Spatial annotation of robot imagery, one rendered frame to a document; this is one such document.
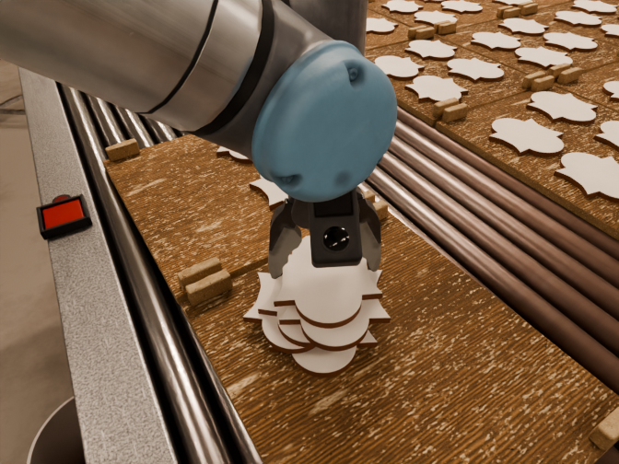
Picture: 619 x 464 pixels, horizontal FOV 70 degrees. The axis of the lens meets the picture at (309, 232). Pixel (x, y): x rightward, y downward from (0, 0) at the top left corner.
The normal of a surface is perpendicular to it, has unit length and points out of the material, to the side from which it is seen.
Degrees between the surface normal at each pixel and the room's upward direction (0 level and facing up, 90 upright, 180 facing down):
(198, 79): 101
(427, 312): 0
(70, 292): 0
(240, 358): 0
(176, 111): 124
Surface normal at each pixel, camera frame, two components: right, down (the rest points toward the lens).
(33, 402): -0.03, -0.75
